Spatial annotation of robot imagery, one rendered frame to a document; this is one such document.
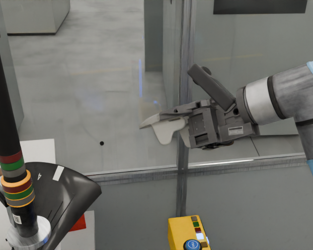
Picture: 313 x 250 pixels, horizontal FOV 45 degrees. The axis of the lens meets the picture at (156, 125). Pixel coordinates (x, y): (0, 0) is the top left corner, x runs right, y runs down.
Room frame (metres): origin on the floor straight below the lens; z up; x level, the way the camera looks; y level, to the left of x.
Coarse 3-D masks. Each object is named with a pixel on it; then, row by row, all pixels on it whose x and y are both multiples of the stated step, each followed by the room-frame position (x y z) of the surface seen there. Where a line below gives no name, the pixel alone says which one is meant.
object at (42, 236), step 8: (0, 184) 0.46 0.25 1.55; (0, 192) 0.47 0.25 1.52; (0, 200) 0.46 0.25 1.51; (8, 208) 0.45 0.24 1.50; (8, 216) 0.46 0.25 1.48; (40, 216) 0.48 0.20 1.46; (40, 224) 0.46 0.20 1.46; (48, 224) 0.46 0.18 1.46; (8, 232) 0.44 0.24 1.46; (16, 232) 0.44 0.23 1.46; (40, 232) 0.44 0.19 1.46; (48, 232) 0.44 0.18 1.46; (8, 240) 0.43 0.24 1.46; (16, 240) 0.43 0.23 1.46; (24, 240) 0.43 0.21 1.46; (32, 240) 0.43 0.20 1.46; (40, 240) 0.43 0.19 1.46; (16, 248) 0.41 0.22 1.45; (24, 248) 0.41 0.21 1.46; (32, 248) 0.41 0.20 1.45
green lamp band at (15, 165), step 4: (20, 160) 0.44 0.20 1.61; (0, 164) 0.43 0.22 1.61; (4, 164) 0.43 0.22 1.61; (8, 164) 0.43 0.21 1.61; (12, 164) 0.43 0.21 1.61; (16, 164) 0.43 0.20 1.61; (20, 164) 0.44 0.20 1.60; (4, 168) 0.43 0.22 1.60; (8, 168) 0.43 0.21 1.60; (12, 168) 0.43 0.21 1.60; (16, 168) 0.43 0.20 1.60
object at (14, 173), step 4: (24, 164) 0.45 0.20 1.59; (20, 168) 0.44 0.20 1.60; (24, 168) 0.45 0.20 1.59; (4, 172) 0.43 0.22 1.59; (8, 172) 0.43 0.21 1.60; (12, 172) 0.43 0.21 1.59; (16, 172) 0.43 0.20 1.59; (20, 172) 0.44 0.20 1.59; (4, 176) 0.43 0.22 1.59; (8, 176) 0.43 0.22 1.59; (12, 176) 0.43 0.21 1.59; (16, 176) 0.43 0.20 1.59
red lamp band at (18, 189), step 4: (28, 180) 0.44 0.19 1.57; (24, 184) 0.43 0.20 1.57; (28, 184) 0.44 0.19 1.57; (4, 188) 0.43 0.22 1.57; (8, 188) 0.43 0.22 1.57; (12, 188) 0.43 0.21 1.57; (16, 188) 0.43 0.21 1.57; (20, 188) 0.43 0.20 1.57; (24, 188) 0.43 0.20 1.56; (8, 192) 0.43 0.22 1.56; (12, 192) 0.43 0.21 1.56; (16, 192) 0.43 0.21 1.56
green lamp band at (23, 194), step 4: (32, 184) 0.45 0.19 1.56; (28, 188) 0.44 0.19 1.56; (32, 188) 0.45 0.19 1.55; (4, 192) 0.43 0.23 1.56; (20, 192) 0.43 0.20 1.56; (24, 192) 0.43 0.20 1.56; (28, 192) 0.44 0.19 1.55; (8, 196) 0.43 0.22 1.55; (12, 196) 0.43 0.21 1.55; (16, 196) 0.43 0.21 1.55; (20, 196) 0.43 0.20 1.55; (24, 196) 0.43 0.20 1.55
